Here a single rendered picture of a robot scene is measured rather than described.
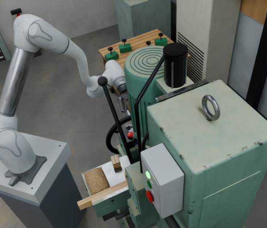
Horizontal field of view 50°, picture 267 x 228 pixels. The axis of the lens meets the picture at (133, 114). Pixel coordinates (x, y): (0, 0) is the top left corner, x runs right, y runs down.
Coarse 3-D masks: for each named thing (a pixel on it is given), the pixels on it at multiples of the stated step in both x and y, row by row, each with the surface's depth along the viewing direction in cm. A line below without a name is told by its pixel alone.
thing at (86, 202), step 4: (120, 184) 123; (108, 188) 122; (112, 188) 122; (100, 192) 121; (104, 192) 121; (92, 196) 120; (96, 196) 120; (80, 200) 119; (84, 200) 119; (88, 200) 119; (80, 204) 118; (84, 204) 119; (88, 204) 120; (92, 204) 121; (80, 208) 119; (84, 208) 121
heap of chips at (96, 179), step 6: (96, 168) 132; (102, 168) 134; (84, 174) 132; (90, 174) 128; (96, 174) 128; (102, 174) 129; (90, 180) 126; (96, 180) 125; (102, 180) 126; (90, 186) 125; (96, 186) 124; (102, 186) 124; (108, 186) 126; (90, 192) 125; (96, 192) 124
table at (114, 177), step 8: (120, 152) 143; (120, 160) 136; (128, 160) 136; (136, 160) 135; (104, 168) 134; (112, 168) 133; (120, 168) 133; (112, 176) 130; (120, 176) 130; (112, 184) 127; (88, 192) 126; (120, 200) 122; (104, 208) 120; (112, 208) 123
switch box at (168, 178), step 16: (160, 144) 67; (144, 160) 65; (160, 160) 64; (144, 176) 71; (160, 176) 61; (176, 176) 61; (160, 192) 62; (176, 192) 65; (160, 208) 68; (176, 208) 70
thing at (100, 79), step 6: (102, 78) 95; (102, 84) 95; (108, 96) 97; (108, 102) 97; (114, 108) 98; (114, 114) 97; (120, 126) 98; (120, 132) 98; (126, 144) 99; (126, 150) 99; (132, 162) 100
